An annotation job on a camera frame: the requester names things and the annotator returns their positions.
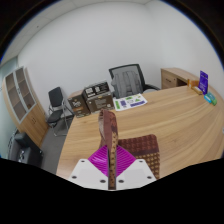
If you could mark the purple standing card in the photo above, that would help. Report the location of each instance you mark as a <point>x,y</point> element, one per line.
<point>203,81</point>

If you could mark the green box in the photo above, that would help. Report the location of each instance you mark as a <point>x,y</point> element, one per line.
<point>214,100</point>

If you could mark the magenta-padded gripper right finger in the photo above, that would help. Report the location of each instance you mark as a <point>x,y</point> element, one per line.
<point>138,173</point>

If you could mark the wooden glass-door cabinet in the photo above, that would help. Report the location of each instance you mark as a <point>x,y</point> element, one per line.
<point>31,123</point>

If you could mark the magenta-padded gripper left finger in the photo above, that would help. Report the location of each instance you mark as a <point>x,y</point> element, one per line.
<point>85,173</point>

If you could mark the black folding chair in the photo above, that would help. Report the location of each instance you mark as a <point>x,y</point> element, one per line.
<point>55,96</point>

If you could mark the blue box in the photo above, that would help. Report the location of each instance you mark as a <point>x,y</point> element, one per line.
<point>208,97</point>

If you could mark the black leather sofa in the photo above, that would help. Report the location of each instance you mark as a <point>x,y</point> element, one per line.
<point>25,151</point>

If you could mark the wooden side cabinet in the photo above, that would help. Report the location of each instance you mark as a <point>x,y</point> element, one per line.
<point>173,78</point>

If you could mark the large dark cardboard box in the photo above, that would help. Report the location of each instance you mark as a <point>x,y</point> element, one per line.
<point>99,98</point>

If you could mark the white printed leaflet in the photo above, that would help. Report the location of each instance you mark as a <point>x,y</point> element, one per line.
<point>130,101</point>

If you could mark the maroon patterned towel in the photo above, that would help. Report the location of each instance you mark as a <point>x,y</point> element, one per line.
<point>145,146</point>

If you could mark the black mesh office chair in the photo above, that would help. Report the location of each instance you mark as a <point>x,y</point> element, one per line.
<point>126,81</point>

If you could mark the small brown cardboard box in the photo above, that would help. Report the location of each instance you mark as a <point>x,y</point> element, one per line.
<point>78,106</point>

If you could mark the orange box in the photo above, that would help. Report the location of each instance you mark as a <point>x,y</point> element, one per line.
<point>193,85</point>

